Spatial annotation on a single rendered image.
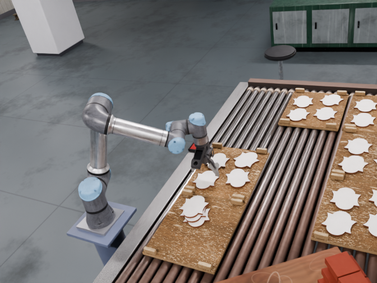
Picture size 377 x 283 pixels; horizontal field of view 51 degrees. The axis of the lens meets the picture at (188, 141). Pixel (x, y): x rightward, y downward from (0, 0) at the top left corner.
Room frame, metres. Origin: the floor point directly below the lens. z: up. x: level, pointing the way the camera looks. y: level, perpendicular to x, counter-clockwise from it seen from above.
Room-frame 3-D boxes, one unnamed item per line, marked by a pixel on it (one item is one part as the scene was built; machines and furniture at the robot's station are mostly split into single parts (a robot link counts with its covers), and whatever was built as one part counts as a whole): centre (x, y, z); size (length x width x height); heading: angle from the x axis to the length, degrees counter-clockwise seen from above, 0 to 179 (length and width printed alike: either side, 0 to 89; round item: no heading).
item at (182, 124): (1.63, 0.04, 1.27); 0.11 x 0.11 x 0.08; 83
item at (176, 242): (1.30, 0.05, 0.93); 0.41 x 0.35 x 0.02; 148
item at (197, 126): (1.63, -0.06, 1.27); 0.09 x 0.08 x 0.11; 83
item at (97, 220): (1.56, 0.53, 0.93); 0.15 x 0.15 x 0.10
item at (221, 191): (1.66, -0.17, 0.93); 0.41 x 0.35 x 0.02; 148
